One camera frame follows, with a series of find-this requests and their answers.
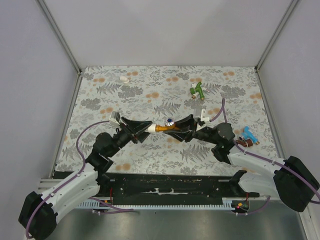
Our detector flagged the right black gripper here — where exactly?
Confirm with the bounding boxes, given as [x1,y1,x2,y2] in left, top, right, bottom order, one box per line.
[163,114,219,145]

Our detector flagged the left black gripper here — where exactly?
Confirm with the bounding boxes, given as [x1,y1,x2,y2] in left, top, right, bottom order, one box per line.
[107,116,155,158]

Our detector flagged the white pipe elbow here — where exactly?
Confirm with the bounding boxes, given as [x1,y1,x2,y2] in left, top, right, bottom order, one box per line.
[147,123,157,133]

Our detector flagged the orange water faucet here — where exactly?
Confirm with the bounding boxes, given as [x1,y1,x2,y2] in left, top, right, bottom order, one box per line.
[155,117,180,133]

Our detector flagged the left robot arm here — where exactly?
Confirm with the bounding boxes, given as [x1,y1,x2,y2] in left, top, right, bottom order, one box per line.
[18,117,157,240]

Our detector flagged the white pipe elbow far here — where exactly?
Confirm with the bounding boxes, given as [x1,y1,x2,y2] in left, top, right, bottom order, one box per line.
[119,76,130,84]

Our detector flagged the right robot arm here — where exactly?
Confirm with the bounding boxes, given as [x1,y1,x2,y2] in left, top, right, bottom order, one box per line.
[165,115,320,213]

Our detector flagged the green water faucet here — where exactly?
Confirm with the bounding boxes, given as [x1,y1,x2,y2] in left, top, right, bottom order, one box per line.
[189,82,204,100]

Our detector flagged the blue water faucet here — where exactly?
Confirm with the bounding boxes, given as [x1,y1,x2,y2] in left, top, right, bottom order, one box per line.
[238,126,260,145]

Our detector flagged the brown water faucet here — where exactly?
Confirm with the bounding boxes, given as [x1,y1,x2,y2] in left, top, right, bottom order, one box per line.
[236,139,254,148]

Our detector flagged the floral table mat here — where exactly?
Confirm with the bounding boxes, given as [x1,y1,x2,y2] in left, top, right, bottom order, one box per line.
[55,66,277,176]

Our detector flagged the white green faucet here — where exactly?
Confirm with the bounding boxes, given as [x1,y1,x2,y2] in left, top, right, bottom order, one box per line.
[194,87,210,101]

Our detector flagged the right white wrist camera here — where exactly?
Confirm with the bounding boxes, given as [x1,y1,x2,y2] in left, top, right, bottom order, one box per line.
[193,108,210,126]

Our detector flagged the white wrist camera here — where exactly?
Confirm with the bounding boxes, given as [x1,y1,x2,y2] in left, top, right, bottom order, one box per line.
[193,108,210,126]
[109,111,121,127]

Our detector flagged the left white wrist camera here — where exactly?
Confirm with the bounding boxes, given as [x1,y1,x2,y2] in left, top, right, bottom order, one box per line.
[109,111,121,127]

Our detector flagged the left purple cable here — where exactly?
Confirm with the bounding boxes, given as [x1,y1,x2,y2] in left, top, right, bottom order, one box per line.
[24,120,137,238]

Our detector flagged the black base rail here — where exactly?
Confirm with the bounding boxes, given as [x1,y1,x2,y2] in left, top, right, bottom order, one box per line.
[97,173,260,198]

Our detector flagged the white cable duct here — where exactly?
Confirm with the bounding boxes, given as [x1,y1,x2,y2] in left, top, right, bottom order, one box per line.
[76,199,236,211]

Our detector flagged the left aluminium frame post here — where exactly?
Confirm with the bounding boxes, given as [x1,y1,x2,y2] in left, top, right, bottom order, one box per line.
[36,0,82,75]

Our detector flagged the aluminium frame post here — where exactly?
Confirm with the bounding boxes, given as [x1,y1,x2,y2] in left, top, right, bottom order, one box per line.
[254,0,301,73]
[36,0,82,75]

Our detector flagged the right aluminium frame post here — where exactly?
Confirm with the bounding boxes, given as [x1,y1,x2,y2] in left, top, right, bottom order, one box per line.
[254,0,301,73]

